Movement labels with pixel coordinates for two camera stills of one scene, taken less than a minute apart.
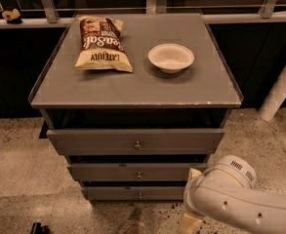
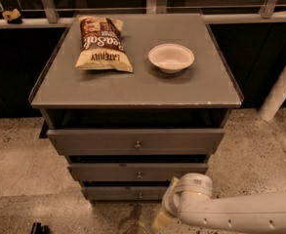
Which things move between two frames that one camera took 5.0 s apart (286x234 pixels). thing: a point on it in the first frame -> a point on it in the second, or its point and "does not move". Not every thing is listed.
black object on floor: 38,228 does not move
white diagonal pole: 281,90 does not move
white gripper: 190,192 -> 172,199
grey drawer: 134,171 does not move
